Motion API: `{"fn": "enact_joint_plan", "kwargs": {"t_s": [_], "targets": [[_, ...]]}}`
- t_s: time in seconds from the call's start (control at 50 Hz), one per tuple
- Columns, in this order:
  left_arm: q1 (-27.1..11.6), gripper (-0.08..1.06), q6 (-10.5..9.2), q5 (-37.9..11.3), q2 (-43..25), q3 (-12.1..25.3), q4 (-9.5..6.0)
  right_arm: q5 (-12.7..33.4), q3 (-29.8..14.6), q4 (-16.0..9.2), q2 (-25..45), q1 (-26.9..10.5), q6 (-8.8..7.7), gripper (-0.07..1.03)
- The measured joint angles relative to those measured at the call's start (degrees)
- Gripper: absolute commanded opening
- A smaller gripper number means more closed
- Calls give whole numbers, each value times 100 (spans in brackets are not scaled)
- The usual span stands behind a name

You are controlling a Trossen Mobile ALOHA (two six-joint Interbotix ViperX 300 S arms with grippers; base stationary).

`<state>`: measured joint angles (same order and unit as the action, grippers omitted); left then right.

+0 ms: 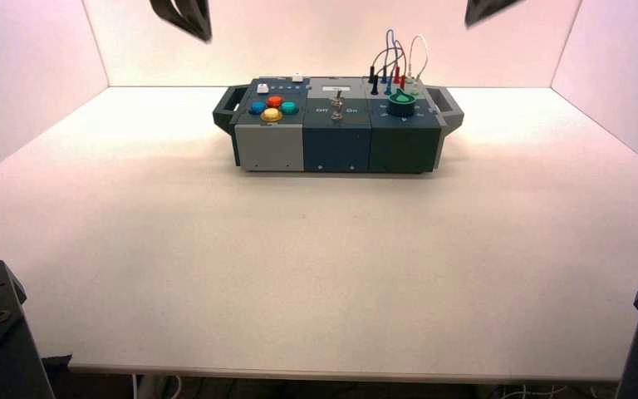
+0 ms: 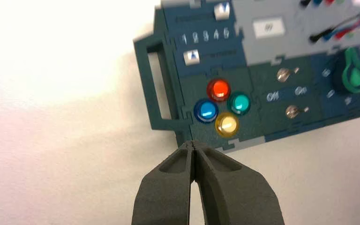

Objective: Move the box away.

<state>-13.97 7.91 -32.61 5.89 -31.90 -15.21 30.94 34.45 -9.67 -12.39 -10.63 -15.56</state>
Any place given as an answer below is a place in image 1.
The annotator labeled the white jumper cable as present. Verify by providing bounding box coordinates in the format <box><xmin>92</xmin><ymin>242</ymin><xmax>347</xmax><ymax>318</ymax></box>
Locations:
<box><xmin>405</xmin><ymin>33</ymin><xmax>430</xmax><ymax>95</ymax></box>

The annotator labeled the black jumper cable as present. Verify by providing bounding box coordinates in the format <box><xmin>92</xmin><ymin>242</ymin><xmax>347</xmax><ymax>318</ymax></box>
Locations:
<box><xmin>367</xmin><ymin>47</ymin><xmax>403</xmax><ymax>96</ymax></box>

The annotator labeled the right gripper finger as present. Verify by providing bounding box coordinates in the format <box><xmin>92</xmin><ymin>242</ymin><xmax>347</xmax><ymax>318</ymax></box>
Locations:
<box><xmin>464</xmin><ymin>0</ymin><xmax>525</xmax><ymax>27</ymax></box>

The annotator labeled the blue jumper cable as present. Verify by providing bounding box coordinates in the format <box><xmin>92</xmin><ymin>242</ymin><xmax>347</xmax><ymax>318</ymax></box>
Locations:
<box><xmin>380</xmin><ymin>28</ymin><xmax>405</xmax><ymax>96</ymax></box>

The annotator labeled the red jumper cable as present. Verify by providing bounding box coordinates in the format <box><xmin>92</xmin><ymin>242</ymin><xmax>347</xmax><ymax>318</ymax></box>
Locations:
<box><xmin>392</xmin><ymin>39</ymin><xmax>408</xmax><ymax>91</ymax></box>

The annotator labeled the white cable under table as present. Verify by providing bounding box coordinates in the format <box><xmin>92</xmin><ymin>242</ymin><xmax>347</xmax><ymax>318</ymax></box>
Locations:
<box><xmin>130</xmin><ymin>375</ymin><xmax>183</xmax><ymax>399</ymax></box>
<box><xmin>494</xmin><ymin>384</ymin><xmax>567</xmax><ymax>399</ymax></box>

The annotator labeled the green rotary knob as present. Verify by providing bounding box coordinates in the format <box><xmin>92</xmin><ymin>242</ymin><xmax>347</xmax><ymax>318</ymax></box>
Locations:
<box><xmin>387</xmin><ymin>91</ymin><xmax>418</xmax><ymax>118</ymax></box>

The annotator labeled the grey and teal control box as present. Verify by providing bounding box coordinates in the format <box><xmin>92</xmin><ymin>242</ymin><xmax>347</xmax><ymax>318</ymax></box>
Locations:
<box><xmin>212</xmin><ymin>76</ymin><xmax>465</xmax><ymax>175</ymax></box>

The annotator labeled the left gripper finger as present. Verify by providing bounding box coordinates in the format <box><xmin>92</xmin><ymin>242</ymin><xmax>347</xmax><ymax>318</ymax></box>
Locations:
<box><xmin>186</xmin><ymin>0</ymin><xmax>213</xmax><ymax>41</ymax></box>
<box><xmin>150</xmin><ymin>0</ymin><xmax>210</xmax><ymax>43</ymax></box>

